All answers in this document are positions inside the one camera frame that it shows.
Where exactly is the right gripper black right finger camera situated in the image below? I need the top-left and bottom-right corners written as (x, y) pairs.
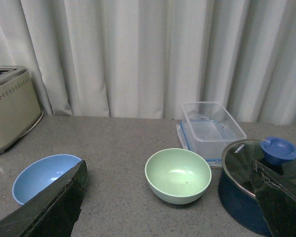
top-left (250, 160), bottom-right (296, 237)

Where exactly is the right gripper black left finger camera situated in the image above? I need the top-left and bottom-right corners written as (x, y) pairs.
top-left (0, 160), bottom-right (87, 237)

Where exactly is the blue bowl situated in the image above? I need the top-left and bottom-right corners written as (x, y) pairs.
top-left (12, 154), bottom-right (81, 205)

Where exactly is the green bowl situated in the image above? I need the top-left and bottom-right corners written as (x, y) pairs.
top-left (145, 148), bottom-right (212, 205)

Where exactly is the dark blue cooking pot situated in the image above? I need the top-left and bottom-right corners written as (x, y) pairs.
top-left (218, 171), bottom-right (271, 237)

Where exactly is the glass pot lid blue knob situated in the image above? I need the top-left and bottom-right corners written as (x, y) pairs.
top-left (222, 136), bottom-right (296, 198)

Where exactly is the blue-rimmed container lid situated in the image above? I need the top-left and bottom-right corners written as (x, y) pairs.
top-left (177, 119), bottom-right (227, 167)

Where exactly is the cream two-slot toaster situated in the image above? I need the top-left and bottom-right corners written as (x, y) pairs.
top-left (0, 66), bottom-right (43, 154)

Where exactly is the clear plastic food container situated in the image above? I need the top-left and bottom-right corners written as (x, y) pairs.
top-left (177, 102), bottom-right (247, 166)

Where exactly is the white curtain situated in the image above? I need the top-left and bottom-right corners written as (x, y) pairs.
top-left (0, 0), bottom-right (296, 125)

